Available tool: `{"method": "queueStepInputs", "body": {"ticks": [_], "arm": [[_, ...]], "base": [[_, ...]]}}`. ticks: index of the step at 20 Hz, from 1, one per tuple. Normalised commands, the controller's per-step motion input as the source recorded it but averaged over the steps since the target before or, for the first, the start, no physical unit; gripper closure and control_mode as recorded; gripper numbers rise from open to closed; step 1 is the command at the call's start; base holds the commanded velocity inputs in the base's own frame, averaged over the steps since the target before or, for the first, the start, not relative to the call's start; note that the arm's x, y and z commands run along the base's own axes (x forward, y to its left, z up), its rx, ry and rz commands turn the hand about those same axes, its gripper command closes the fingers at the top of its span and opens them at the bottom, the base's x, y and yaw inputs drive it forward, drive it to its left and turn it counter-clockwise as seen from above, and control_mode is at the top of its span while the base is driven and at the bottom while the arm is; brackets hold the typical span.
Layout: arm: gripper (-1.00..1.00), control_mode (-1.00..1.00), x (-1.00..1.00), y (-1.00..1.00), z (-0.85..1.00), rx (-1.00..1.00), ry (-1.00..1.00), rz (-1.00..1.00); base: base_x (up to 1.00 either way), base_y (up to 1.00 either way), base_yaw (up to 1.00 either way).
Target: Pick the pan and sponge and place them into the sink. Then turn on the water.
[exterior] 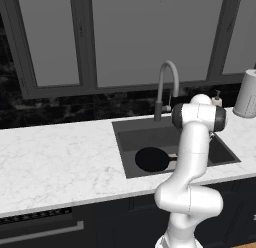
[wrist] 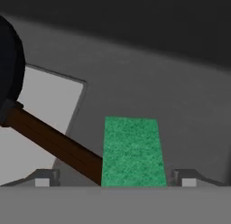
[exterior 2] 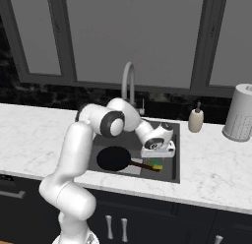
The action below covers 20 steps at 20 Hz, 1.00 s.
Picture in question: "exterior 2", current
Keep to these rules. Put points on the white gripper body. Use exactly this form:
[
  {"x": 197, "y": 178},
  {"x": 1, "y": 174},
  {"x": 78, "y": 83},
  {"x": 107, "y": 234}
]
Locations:
[{"x": 157, "y": 153}]

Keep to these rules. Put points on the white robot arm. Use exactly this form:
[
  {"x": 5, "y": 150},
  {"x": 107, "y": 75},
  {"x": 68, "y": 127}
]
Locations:
[{"x": 74, "y": 156}]

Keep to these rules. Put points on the yellow and green sponge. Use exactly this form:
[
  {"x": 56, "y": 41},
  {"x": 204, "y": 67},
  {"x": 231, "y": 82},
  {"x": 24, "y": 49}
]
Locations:
[{"x": 158, "y": 163}]

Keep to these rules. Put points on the dark sink basin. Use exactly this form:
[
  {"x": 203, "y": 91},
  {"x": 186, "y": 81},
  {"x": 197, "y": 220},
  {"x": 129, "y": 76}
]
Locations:
[{"x": 170, "y": 149}]

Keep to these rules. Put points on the black frying pan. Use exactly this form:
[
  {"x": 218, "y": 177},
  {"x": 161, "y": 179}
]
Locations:
[{"x": 113, "y": 158}]

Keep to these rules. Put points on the beige soap dispenser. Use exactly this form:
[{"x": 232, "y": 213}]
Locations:
[{"x": 196, "y": 120}]

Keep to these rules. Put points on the dark drawer front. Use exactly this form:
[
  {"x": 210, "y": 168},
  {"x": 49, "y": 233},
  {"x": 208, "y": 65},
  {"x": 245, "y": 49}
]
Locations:
[{"x": 138, "y": 202}]

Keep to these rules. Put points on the dark cupboard door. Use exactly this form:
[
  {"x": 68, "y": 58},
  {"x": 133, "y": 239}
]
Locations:
[
  {"x": 154, "y": 228},
  {"x": 234, "y": 233},
  {"x": 100, "y": 225}
]

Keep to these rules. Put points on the grey curved tap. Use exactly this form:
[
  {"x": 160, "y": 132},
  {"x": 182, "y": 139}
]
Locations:
[{"x": 127, "y": 74}]

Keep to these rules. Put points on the white paper towel roll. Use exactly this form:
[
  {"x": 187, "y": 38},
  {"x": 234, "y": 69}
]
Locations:
[{"x": 240, "y": 113}]

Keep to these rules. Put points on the grey framed window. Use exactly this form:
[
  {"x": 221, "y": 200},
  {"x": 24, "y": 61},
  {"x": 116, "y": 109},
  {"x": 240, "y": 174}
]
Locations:
[{"x": 138, "y": 38}]

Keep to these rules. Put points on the black dishwasher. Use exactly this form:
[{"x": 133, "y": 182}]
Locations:
[{"x": 19, "y": 218}]

